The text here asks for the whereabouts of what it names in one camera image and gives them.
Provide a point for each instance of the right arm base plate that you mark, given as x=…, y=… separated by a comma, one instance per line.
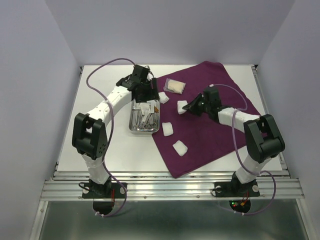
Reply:
x=228, y=189

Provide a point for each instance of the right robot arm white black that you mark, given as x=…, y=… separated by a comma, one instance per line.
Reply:
x=262, y=138

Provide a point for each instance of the small white paper strip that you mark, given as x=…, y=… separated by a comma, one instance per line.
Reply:
x=152, y=107

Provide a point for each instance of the bagged beige bandage roll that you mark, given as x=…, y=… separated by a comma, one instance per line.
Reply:
x=174, y=86

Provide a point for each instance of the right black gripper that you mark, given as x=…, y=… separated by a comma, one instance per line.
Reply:
x=190, y=105

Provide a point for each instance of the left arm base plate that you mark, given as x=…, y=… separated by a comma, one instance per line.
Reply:
x=109, y=190

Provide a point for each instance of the white gauze pad top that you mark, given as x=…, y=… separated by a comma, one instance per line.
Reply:
x=163, y=97

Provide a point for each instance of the stainless steel tray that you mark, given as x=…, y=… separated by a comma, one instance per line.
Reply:
x=144, y=124

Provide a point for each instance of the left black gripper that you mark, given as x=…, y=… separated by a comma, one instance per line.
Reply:
x=152, y=94

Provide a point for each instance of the purple surgical cloth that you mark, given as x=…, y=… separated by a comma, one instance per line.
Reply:
x=210, y=145

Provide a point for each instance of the aluminium front rail frame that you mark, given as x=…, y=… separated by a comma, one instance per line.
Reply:
x=160, y=186

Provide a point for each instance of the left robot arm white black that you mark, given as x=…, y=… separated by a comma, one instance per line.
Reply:
x=90, y=137

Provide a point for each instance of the small clear bagged packet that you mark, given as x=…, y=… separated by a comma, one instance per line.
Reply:
x=145, y=108

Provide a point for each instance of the white gauze pad bottom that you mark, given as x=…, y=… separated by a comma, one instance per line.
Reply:
x=180, y=148

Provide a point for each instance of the white gauze pad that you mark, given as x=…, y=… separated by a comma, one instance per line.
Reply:
x=180, y=148
x=163, y=97
x=167, y=129

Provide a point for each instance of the white gauze pad edge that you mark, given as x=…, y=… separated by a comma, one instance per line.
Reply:
x=180, y=106

